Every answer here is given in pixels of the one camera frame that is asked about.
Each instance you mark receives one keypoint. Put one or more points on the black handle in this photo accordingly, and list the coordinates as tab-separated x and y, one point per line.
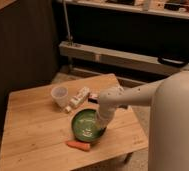
177	64

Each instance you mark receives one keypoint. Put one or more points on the clear plastic cup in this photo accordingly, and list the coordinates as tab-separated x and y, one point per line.
60	95

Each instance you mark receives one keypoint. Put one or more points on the metal shelf rail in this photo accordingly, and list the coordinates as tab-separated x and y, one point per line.
118	58

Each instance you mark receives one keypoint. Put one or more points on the green bowl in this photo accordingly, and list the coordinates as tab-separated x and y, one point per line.
84	128

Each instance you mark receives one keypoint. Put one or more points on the upper shelf with clutter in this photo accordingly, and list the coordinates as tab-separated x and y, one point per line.
141	6

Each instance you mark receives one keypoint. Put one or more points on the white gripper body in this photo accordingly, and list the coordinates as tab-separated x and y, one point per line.
103	117

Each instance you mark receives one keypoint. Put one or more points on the wooden table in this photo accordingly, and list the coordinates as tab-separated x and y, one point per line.
35	132

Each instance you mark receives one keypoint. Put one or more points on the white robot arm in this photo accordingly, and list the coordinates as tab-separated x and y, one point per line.
168	100

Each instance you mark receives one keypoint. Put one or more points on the orange carrot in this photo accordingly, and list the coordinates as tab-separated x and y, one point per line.
79	145

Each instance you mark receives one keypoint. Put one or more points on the vertical metal pole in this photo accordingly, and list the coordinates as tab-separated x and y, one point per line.
69	37

